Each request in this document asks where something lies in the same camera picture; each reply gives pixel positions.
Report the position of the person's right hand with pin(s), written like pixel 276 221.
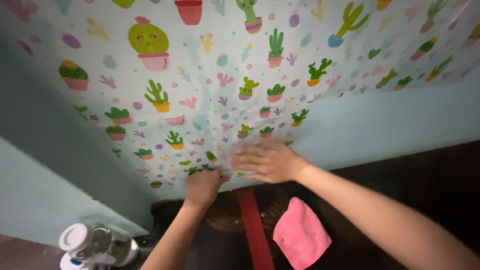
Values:
pixel 275 163

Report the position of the white capped bottle with label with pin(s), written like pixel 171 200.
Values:
pixel 80 264

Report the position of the pink cloth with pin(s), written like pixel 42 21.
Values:
pixel 300 236

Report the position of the clear bottle with white cap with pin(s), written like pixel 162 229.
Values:
pixel 101 245

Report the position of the brown round woven object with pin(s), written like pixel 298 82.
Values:
pixel 225 215

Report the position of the person's left fingers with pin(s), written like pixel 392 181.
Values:
pixel 210 173

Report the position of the cactus print wall sheet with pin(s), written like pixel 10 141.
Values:
pixel 195 75

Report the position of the red strip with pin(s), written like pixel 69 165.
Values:
pixel 255 228

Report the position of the person's left hand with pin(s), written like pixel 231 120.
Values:
pixel 202 187

